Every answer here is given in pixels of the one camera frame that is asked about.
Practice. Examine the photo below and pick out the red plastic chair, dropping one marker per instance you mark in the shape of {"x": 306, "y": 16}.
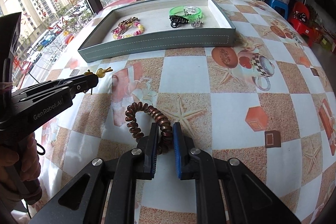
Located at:
{"x": 299, "y": 20}

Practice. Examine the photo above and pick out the silver rhinestone hair clip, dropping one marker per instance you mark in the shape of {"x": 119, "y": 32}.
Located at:
{"x": 195, "y": 20}

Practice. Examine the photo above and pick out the black claw hair clip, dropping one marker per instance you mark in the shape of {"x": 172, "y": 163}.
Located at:
{"x": 176, "y": 21}

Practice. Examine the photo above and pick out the green translucent bangle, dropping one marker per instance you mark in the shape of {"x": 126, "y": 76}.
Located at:
{"x": 177, "y": 11}

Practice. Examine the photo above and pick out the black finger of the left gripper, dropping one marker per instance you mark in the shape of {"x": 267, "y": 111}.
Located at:
{"x": 76, "y": 84}

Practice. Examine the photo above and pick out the pink plastic basin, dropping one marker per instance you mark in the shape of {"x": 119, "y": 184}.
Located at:
{"x": 121, "y": 2}

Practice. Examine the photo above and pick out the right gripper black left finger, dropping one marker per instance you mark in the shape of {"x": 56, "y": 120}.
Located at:
{"x": 104, "y": 191}

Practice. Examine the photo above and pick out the dark metal hair clip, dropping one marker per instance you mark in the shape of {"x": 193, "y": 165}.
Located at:
{"x": 126, "y": 23}

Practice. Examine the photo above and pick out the patterned checkered tablecloth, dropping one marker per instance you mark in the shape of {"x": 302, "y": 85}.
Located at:
{"x": 266, "y": 101}

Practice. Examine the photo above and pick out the blue plastic stool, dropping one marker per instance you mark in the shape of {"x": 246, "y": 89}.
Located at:
{"x": 279, "y": 6}

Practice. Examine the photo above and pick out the left hand on handle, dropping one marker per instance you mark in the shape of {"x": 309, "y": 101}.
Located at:
{"x": 20, "y": 170}

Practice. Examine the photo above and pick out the grey-green jewelry tray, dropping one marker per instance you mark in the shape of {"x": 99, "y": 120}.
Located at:
{"x": 216, "y": 29}

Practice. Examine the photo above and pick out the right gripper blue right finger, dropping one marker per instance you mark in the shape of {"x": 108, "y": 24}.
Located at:
{"x": 227, "y": 191}

